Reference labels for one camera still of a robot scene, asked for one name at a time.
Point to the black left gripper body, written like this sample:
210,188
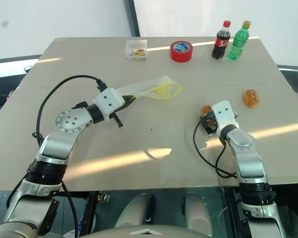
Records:
121,108

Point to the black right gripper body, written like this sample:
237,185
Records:
215,124

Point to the orange snack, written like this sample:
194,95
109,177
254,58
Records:
206,109
252,98

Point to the clear plastic bag yellow zip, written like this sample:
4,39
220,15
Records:
149,87

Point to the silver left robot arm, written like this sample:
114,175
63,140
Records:
64,121

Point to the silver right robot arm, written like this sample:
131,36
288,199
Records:
250,161

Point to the clear box with coloured clips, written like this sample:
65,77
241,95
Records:
136,50

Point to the red tape roll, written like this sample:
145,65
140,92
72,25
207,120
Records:
180,55

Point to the cola bottle red cap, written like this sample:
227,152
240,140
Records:
220,42

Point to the green bottle yellow cap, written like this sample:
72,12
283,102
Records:
238,42

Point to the grey rounded robot leg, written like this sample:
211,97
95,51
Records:
197,213
134,210

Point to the grey robot torso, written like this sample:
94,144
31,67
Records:
144,233

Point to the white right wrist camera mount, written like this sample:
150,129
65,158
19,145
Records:
225,116

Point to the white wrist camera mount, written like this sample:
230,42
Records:
109,98
225,116

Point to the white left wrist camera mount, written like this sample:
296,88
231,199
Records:
109,98

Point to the metal table frame bracket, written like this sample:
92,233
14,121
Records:
103,197

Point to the black window frame post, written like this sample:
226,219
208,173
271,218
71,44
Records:
133,17

